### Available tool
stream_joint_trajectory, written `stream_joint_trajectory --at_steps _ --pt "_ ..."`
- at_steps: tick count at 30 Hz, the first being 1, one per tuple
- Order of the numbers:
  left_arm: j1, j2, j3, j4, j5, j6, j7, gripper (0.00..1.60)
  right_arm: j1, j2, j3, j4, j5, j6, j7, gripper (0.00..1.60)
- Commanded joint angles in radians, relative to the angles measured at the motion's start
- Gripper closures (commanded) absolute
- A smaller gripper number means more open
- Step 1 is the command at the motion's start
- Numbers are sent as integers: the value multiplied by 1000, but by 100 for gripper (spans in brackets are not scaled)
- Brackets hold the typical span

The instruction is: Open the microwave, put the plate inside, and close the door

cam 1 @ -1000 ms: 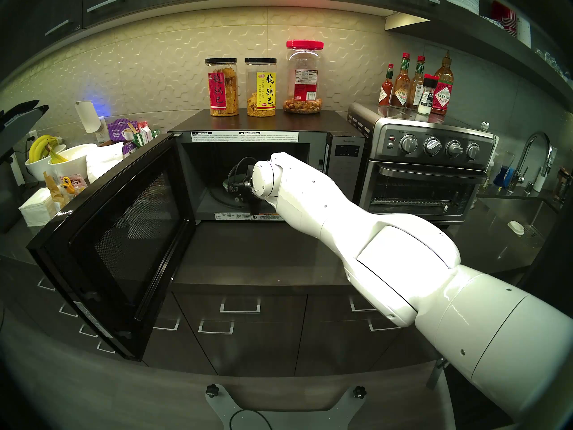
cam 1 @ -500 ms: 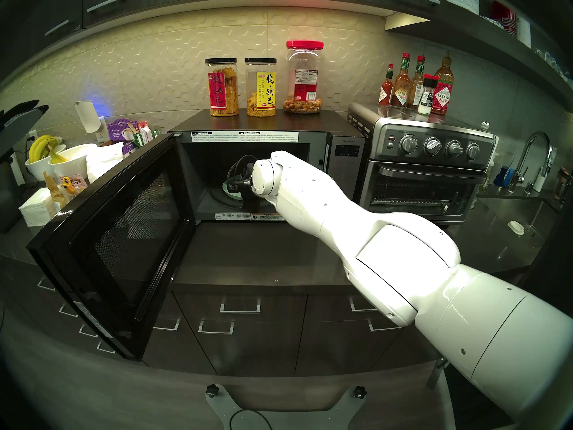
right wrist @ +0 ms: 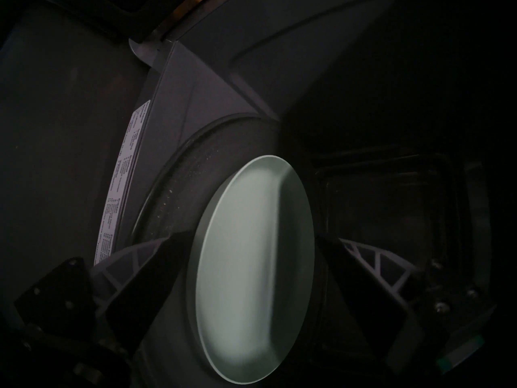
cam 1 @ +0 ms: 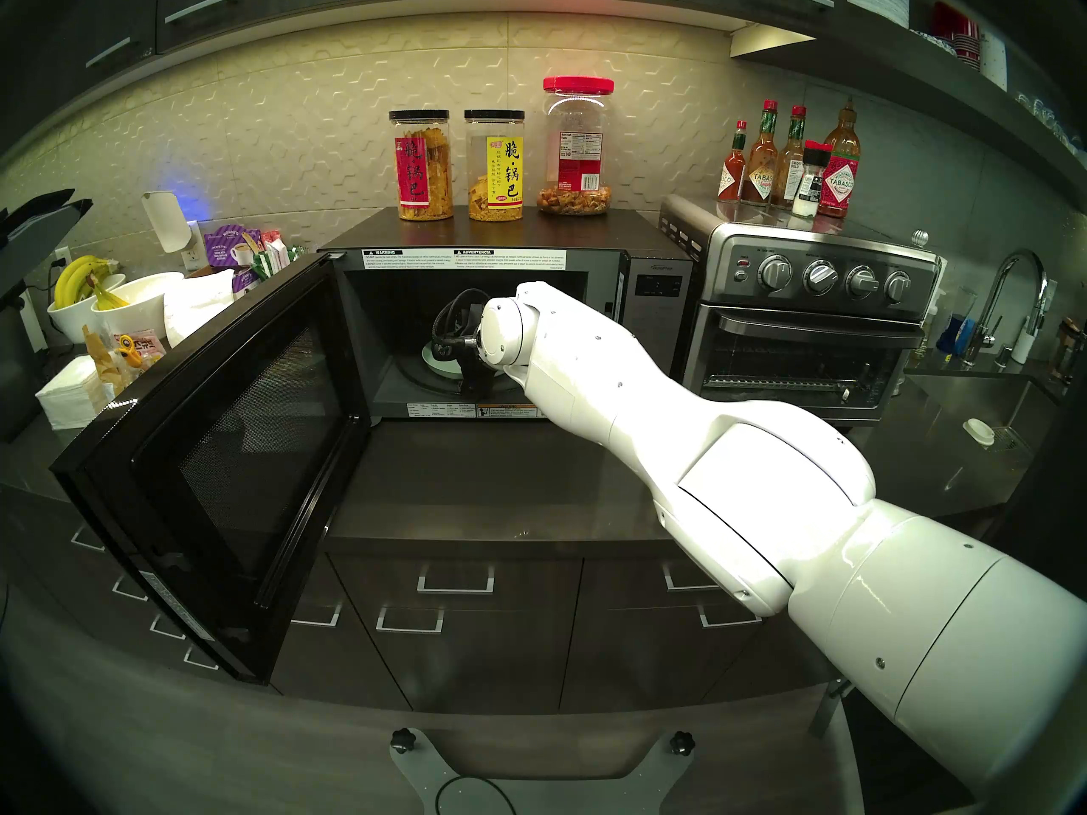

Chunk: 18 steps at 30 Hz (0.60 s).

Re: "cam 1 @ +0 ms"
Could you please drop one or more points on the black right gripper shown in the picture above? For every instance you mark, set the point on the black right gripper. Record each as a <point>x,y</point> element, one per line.
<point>477,372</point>

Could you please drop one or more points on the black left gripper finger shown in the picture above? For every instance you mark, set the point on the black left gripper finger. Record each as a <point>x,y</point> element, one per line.
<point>34,204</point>
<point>38,244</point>

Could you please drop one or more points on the light green plate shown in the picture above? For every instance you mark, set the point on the light green plate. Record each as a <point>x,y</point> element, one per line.
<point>440,365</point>

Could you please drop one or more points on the black microwave oven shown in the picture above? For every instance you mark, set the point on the black microwave oven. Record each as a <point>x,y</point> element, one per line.
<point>654,287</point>

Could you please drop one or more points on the glass microwave turntable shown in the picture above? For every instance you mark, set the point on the glass microwave turntable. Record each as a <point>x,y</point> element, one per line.
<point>442,386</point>

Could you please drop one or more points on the yellow banana bunch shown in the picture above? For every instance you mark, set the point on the yellow banana bunch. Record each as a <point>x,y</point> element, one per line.
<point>76,277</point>

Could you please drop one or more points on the bananas in white bowl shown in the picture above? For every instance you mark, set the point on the bananas in white bowl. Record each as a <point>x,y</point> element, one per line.
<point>64,323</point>

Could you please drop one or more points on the large white bowl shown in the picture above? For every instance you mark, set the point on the large white bowl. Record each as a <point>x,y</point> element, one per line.
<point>144,308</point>

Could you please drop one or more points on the black countertop appliance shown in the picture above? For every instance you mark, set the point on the black countertop appliance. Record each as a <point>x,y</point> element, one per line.
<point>15,372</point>

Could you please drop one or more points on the brown snack packet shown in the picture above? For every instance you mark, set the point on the brown snack packet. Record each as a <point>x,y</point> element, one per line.
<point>104,359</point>

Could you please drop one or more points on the pink snack packet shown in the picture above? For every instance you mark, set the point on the pink snack packet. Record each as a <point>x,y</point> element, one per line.
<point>143,346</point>

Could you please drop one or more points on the white napkin stack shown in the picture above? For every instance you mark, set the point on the white napkin stack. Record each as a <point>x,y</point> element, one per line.
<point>72,393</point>

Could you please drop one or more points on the white paper bag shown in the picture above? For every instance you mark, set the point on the white paper bag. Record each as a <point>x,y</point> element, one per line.
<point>199,304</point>

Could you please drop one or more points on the purple snack bag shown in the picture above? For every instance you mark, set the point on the purple snack bag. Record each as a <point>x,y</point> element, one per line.
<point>225,249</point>

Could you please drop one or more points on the snack jar yellow label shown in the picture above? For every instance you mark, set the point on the snack jar yellow label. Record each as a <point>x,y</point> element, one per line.
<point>495,177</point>

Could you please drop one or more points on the snack jar pink label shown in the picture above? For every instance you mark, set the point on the snack jar pink label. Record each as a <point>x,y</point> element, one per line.
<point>422,177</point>

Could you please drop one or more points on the green red tea packets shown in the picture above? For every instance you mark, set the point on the green red tea packets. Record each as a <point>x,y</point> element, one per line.
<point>276,251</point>

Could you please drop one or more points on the clear jar red lid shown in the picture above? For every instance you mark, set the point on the clear jar red lid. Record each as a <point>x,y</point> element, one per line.
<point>577,160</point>

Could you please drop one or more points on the dark lower drawer cabinet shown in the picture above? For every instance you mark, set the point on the dark lower drawer cabinet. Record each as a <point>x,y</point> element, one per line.
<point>509,660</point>

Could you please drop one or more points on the small red hot sauce bottle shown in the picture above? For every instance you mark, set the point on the small red hot sauce bottle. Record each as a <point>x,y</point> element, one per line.
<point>733,181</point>

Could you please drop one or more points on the stainless steel toaster oven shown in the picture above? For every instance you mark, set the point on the stainless steel toaster oven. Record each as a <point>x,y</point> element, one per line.
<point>807,372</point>

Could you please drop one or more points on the brown sauce bottle Tabasco label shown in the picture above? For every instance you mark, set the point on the brown sauce bottle Tabasco label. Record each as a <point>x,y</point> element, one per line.
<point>760,181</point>

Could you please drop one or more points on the black base knob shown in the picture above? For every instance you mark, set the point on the black base knob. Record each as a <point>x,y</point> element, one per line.
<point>681,743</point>
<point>403,740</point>

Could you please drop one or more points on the large orange Tabasco bottle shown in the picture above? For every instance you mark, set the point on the large orange Tabasco bottle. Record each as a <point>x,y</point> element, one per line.
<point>841,185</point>

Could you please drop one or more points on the stainless steel sink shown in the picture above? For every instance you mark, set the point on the stainless steel sink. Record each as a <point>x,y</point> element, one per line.
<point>977,397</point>

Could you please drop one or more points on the small white sink cup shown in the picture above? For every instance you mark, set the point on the small white sink cup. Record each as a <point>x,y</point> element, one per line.
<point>978,432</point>

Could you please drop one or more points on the white soap dispenser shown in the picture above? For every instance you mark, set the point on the white soap dispenser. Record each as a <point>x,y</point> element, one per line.
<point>1023,348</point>

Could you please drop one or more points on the chrome kitchen faucet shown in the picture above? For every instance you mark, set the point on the chrome kitchen faucet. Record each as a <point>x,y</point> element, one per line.
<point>1022,255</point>

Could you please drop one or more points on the red cup stack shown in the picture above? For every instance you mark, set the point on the red cup stack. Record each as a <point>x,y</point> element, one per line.
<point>960,34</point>

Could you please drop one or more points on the brown bottle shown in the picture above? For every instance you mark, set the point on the brown bottle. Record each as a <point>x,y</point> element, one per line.
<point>1067,351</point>

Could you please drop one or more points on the white cup stack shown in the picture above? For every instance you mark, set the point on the white cup stack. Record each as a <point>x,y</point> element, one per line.
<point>994,60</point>

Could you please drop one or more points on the white plug-in wall device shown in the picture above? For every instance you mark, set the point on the white plug-in wall device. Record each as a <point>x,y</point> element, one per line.
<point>166,219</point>

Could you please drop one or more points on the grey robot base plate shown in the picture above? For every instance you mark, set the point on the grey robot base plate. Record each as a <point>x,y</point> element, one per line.
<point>628,788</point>

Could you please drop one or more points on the black frame pole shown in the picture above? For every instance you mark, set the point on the black frame pole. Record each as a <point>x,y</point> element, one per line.
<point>828,707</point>

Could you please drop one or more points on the dark wall shelf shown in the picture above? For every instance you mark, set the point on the dark wall shelf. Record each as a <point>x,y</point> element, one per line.
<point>909,73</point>

